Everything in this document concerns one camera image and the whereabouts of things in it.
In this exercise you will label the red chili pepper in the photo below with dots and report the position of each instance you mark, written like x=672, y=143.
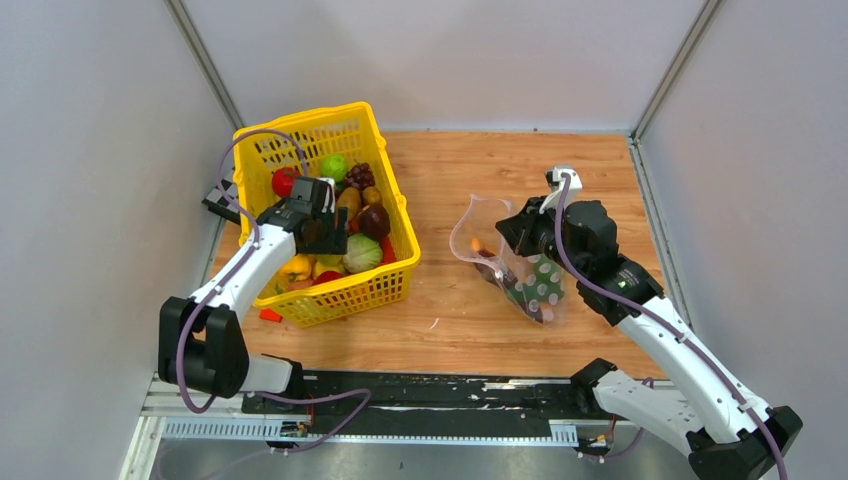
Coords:
x=328, y=276

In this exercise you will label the dark purple grapes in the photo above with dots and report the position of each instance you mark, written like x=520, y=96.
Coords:
x=360, y=176

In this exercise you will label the black white checkerboard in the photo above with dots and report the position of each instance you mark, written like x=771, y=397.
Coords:
x=224, y=206

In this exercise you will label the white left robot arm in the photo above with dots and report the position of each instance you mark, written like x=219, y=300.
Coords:
x=201, y=345

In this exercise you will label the brown pear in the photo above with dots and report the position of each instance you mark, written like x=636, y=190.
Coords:
x=349, y=202

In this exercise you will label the yellow bell pepper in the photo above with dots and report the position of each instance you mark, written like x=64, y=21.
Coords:
x=298, y=269

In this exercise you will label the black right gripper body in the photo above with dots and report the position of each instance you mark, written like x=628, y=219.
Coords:
x=545, y=225

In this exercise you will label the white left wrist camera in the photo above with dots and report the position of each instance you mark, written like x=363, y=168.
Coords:
x=330, y=199

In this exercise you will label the red toy piece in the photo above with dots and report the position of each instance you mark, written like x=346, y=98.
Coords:
x=270, y=315

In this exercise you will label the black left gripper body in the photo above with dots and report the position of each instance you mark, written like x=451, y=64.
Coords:
x=328, y=241

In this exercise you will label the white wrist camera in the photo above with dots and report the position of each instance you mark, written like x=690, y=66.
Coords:
x=564, y=183
x=330, y=199

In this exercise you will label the green white cabbage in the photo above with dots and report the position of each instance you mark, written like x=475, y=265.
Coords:
x=363, y=253

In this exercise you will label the green bell pepper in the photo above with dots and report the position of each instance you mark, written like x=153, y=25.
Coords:
x=543, y=282

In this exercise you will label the yellow plastic basket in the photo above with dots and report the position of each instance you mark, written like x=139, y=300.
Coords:
x=352, y=131

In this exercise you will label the brown kiwi potato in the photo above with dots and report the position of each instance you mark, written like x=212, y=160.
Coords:
x=371, y=195

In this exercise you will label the dark purple mangosteen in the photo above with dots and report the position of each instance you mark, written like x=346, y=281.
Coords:
x=374, y=222

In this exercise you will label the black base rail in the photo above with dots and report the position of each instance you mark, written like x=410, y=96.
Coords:
x=436, y=405

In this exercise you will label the red tomato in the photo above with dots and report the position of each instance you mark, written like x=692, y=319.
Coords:
x=283, y=180

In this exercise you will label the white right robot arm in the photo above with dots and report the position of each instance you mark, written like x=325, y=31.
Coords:
x=724, y=429

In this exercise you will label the clear zip top bag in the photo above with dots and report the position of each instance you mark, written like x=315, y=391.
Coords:
x=479, y=220

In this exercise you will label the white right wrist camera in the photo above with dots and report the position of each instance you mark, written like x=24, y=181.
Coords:
x=564, y=183

